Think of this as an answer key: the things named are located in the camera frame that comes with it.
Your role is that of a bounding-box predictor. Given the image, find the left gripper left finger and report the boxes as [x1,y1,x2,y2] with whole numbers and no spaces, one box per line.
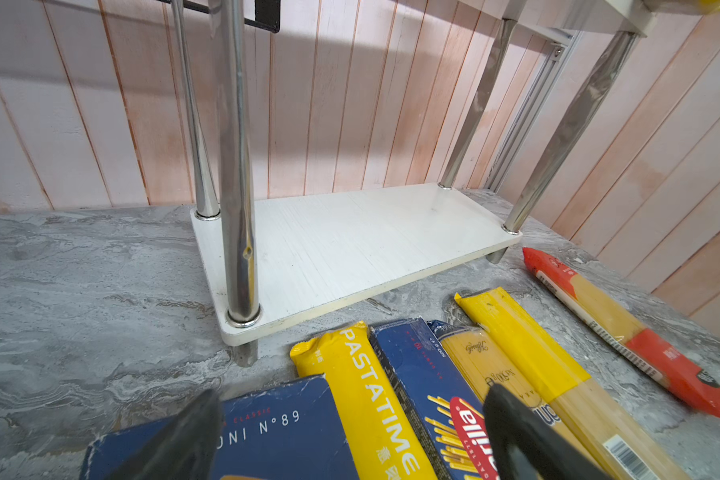
[107,389,222,479]

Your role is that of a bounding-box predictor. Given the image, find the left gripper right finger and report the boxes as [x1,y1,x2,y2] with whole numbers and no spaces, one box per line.
[483,385,609,480]

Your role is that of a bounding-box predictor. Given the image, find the red spaghetti bag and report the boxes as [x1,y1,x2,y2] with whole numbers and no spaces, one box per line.
[522,247,720,418]

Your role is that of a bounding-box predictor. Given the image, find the blue Barilla pasta box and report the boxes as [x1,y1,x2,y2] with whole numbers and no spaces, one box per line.
[79,374,361,480]

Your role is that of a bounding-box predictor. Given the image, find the white two-tier shelf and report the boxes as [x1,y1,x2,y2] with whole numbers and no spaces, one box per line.
[185,1,659,367]

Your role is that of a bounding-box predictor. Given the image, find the blue Barilla spaghetti box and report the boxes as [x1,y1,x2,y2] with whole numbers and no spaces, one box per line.
[370,318,499,479]

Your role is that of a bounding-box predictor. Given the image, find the yellow spaghetti bag with barcode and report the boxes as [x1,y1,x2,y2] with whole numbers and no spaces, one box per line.
[454,287,689,479]

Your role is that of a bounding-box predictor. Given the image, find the dark blue spaghetti bag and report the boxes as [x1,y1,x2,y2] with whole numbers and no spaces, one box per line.
[428,320,597,464]

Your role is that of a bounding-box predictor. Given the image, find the yellow Pastatime spaghetti bag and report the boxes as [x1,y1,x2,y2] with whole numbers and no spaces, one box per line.
[289,322,437,480]

